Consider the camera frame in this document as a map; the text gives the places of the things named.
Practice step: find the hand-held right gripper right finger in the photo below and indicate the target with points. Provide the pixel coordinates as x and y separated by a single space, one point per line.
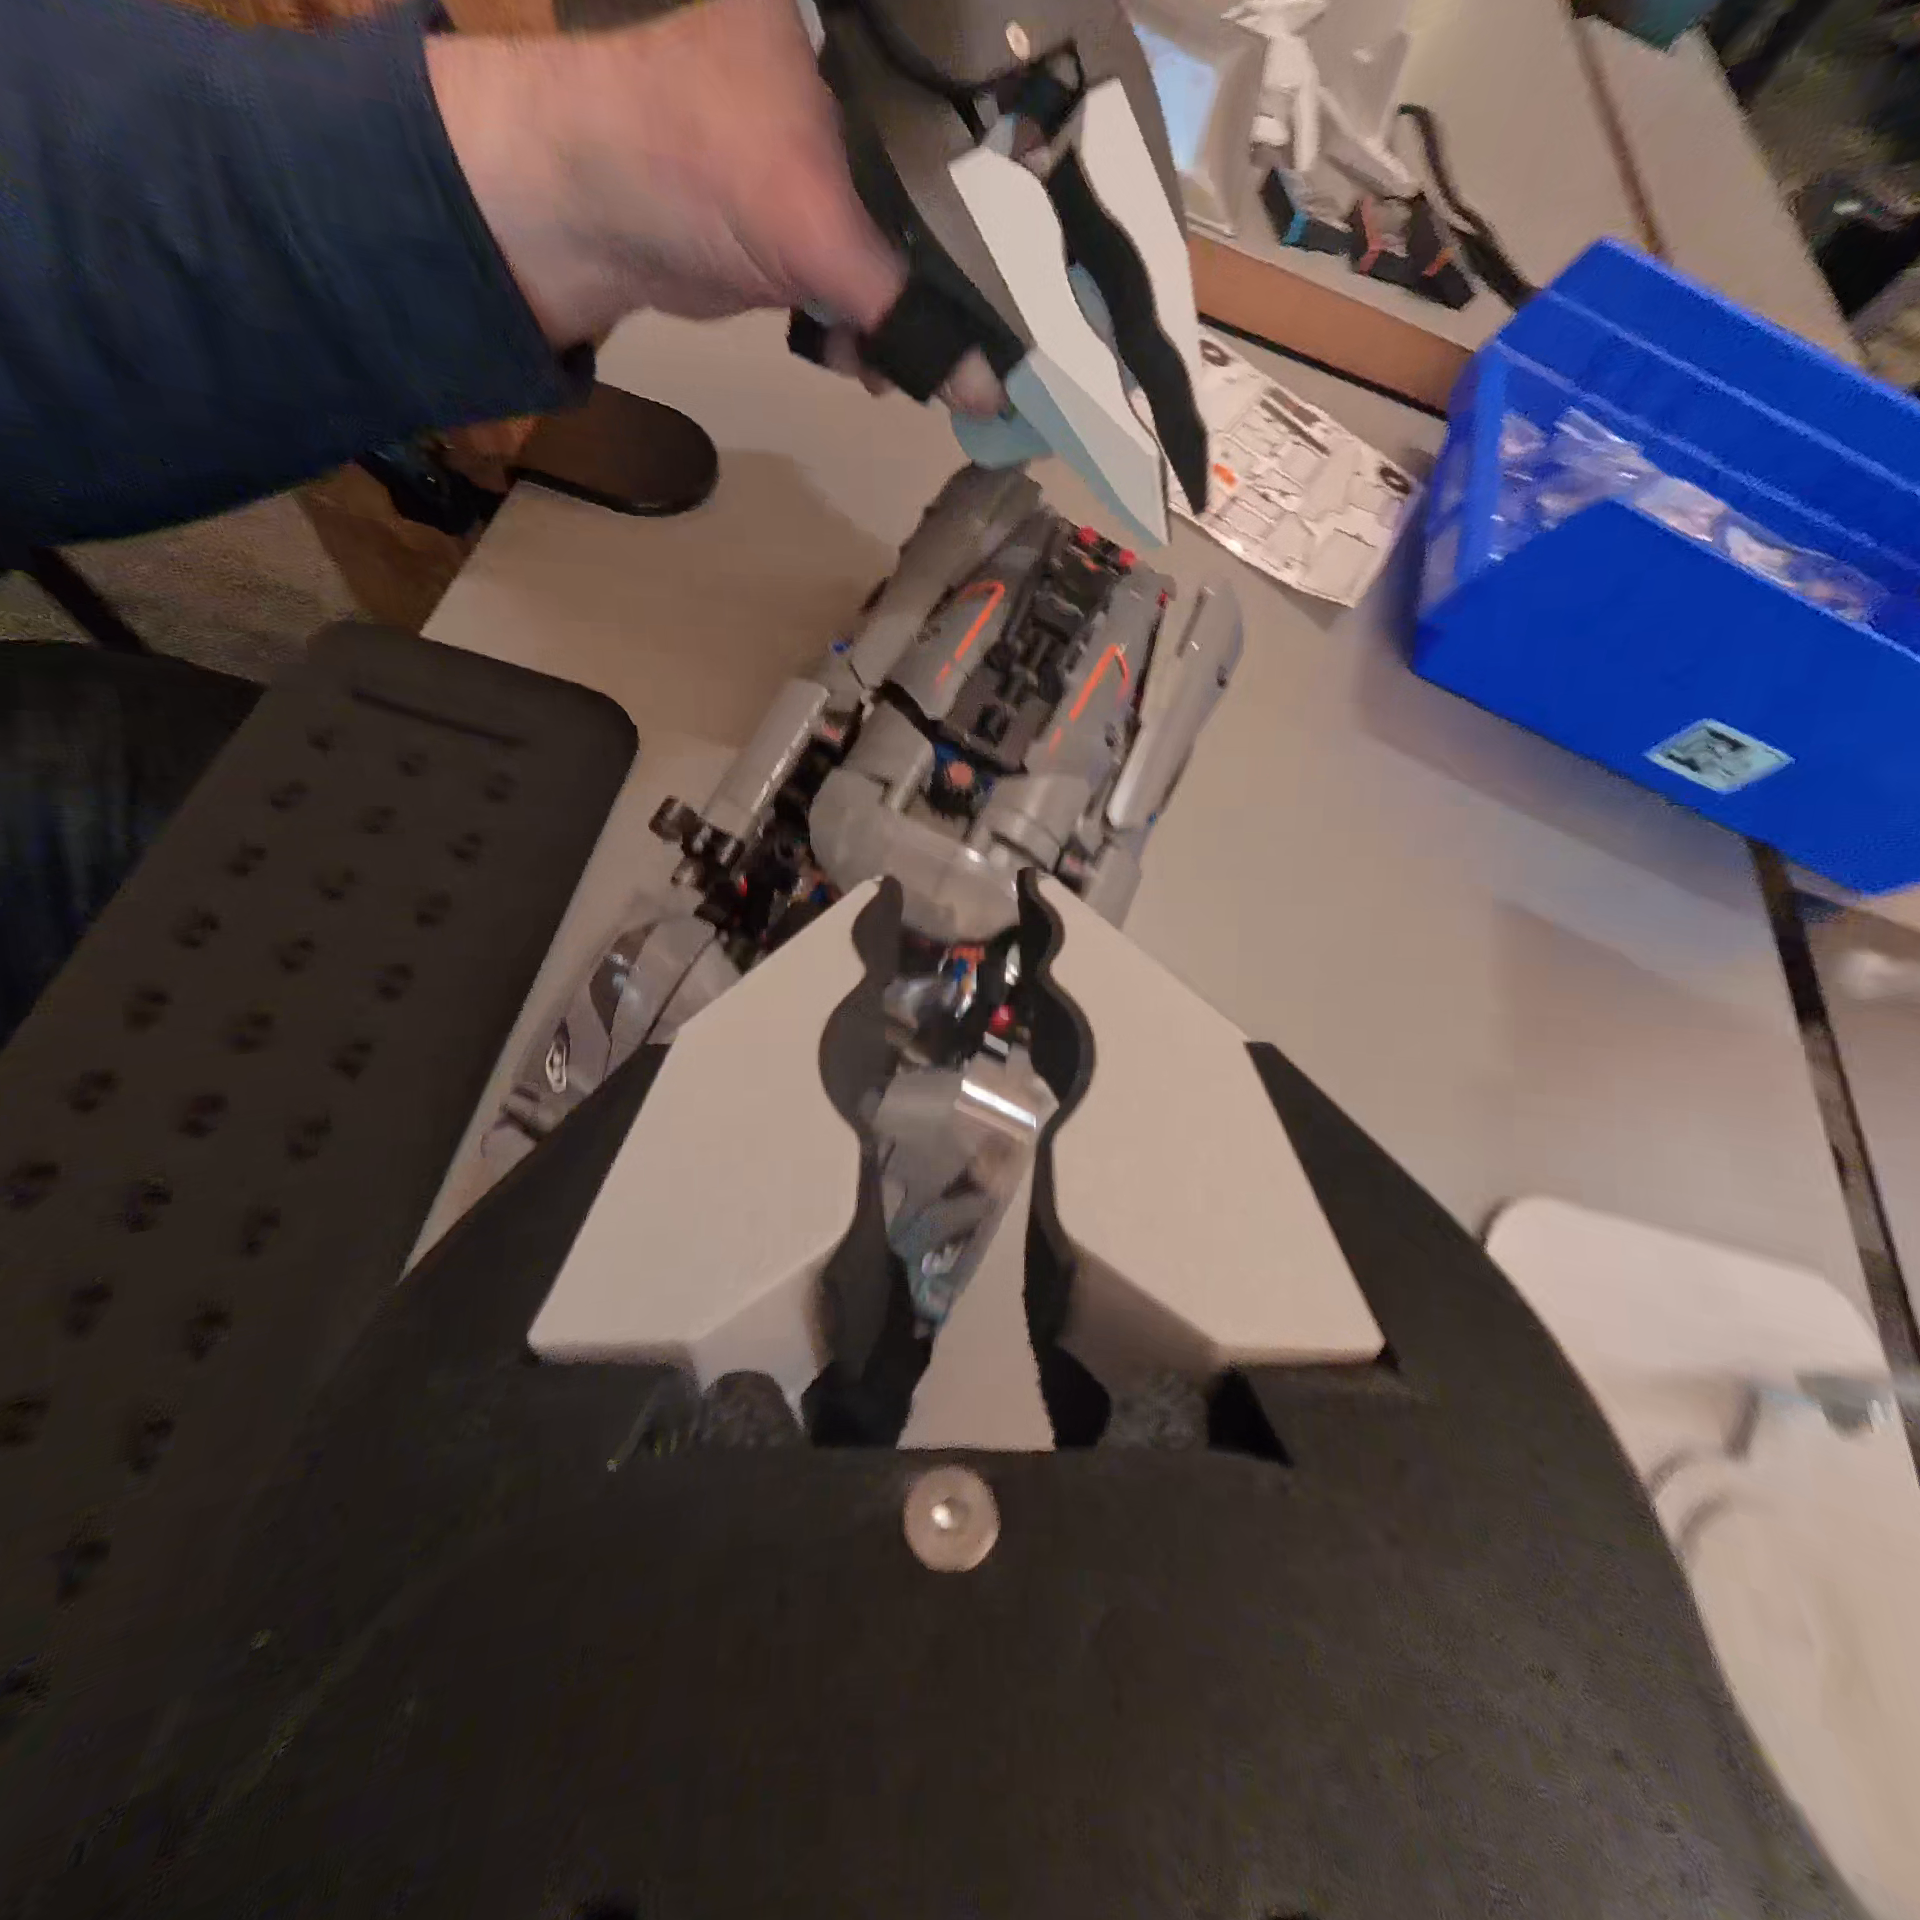
1215 1201

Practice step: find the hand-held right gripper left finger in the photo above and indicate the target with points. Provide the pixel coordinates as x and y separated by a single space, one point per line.
690 1201

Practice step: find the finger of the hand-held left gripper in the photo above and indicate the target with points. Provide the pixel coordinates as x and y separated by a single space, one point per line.
1051 330
1148 224

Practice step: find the dark lego car model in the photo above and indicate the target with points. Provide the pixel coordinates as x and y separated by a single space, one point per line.
1035 630

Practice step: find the person's left forearm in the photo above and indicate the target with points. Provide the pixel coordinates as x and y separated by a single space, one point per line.
224 255

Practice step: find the person's left hand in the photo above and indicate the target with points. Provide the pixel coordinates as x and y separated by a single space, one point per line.
661 165

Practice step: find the wooden tray with tablet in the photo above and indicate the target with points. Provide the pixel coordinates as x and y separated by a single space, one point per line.
1321 339

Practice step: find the white sticker sheet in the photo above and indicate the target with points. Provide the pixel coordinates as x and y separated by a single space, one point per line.
1305 495

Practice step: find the black chair armrest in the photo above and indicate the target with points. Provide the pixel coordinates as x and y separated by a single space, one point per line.
631 451

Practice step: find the black dimpled fabric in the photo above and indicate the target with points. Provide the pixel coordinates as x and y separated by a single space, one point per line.
301 974

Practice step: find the white book stand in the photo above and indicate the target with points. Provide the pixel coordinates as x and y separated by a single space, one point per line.
1680 1305

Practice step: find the clear plastic bag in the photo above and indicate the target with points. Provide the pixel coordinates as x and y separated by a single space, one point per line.
1695 510

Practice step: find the blue bin with marker tag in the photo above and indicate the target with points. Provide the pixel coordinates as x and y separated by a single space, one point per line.
1621 660

